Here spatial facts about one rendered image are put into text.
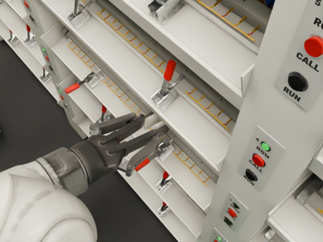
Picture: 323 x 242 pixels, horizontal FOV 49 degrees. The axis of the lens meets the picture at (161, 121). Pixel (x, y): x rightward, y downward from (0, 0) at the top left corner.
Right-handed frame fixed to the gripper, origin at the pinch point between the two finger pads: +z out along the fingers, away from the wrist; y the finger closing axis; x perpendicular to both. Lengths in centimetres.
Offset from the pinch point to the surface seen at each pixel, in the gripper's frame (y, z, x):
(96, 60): 26.1, 1.8, 3.5
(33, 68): 76, 7, 45
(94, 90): 21.5, -1.7, 8.3
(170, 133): -1.9, 1.9, 3.6
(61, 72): 41.8, 0.6, 18.9
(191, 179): -11.7, -0.1, 7.5
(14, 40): 93, 8, 43
